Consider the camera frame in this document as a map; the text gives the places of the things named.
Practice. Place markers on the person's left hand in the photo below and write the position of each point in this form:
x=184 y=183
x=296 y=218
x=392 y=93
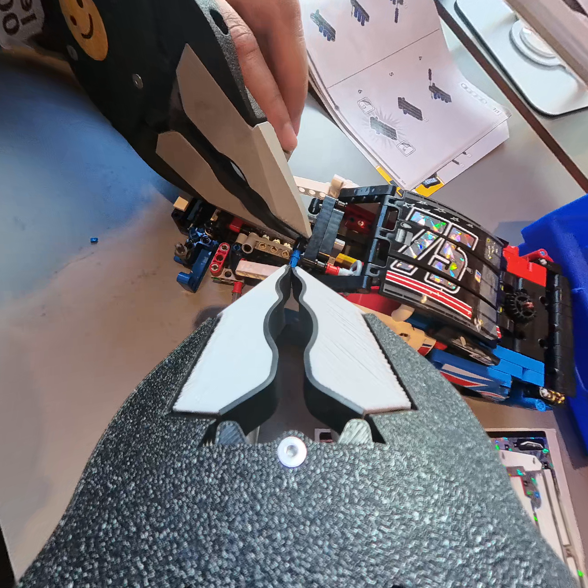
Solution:
x=271 y=59

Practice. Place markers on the blue plastic bin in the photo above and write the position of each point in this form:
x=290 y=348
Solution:
x=565 y=239

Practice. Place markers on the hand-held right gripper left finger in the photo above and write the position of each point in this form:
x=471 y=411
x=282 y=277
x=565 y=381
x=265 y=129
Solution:
x=229 y=367

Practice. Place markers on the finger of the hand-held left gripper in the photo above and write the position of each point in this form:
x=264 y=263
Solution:
x=271 y=170
x=197 y=174

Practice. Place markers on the open instruction booklet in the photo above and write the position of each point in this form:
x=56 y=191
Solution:
x=390 y=92

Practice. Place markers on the grey desk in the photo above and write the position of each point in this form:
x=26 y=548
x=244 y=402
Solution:
x=565 y=138
x=69 y=321

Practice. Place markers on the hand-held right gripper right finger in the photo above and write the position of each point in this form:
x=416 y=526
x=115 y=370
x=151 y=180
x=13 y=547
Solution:
x=353 y=363

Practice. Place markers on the holographic sticker sheet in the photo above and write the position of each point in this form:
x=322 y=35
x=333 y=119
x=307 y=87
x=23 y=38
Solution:
x=542 y=482

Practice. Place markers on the toy brick race car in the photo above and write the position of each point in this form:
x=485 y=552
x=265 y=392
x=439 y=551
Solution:
x=436 y=257

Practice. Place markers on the blue toy brick pin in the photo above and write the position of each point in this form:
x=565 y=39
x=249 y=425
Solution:
x=295 y=258

